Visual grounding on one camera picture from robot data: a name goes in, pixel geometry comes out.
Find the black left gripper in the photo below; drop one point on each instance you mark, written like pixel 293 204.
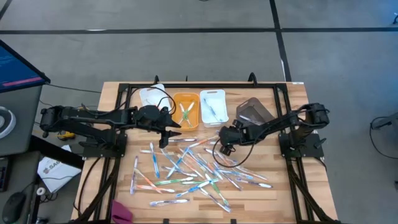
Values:
pixel 152 116

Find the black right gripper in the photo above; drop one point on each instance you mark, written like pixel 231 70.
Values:
pixel 234 133

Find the purple toothbrush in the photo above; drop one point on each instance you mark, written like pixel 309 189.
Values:
pixel 216 201
pixel 211 151
pixel 186 173
pixel 168 202
pixel 183 140
pixel 261 185
pixel 233 183
pixel 133 177
pixel 248 119

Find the green toothbrush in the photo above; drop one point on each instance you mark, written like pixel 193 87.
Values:
pixel 174 181
pixel 217 190
pixel 190 109
pixel 183 110
pixel 194 182

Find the blue toothbrush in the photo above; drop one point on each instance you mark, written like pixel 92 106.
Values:
pixel 177 162
pixel 192 188
pixel 155 165
pixel 168 157
pixel 236 173
pixel 199 160
pixel 213 110

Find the orange toothbrush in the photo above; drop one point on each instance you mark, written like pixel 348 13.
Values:
pixel 194 169
pixel 152 101
pixel 147 180
pixel 258 176
pixel 155 188
pixel 222 159
pixel 211 168
pixel 155 152
pixel 202 142

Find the grey translucent plastic bin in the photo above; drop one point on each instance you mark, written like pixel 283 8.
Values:
pixel 253 104

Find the white plastic bin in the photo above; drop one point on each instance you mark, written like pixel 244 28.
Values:
pixel 147 93
pixel 217 99

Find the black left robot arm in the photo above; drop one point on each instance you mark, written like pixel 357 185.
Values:
pixel 77 116

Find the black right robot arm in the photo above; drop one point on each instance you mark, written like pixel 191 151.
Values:
pixel 280 123

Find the orange plastic bin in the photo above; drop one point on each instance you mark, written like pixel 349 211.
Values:
pixel 175 102

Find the white sticker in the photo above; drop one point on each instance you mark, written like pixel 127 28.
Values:
pixel 297 83

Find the maroon cloth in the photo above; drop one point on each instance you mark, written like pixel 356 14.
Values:
pixel 119 214

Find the yellow tool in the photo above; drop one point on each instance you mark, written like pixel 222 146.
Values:
pixel 66 136

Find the black desk beam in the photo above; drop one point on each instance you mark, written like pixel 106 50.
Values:
pixel 56 152

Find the white printed booklet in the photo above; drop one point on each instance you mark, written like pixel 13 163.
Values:
pixel 56 174

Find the white tape roll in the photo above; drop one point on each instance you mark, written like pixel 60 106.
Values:
pixel 40 191

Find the grey desk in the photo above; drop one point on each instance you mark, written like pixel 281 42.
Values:
pixel 29 102

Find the grey equipment base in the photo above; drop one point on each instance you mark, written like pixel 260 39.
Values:
pixel 385 123

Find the white round device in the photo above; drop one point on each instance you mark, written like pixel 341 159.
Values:
pixel 7 124

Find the computer monitor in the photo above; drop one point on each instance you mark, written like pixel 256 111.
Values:
pixel 15 68

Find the black keyboard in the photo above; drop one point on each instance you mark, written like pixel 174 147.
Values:
pixel 3 174

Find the black computer mouse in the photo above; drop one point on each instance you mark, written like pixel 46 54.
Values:
pixel 12 205

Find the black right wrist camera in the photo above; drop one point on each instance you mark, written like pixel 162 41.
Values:
pixel 229 150

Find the black frame clamp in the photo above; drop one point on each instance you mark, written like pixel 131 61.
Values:
pixel 156 80
pixel 252 78

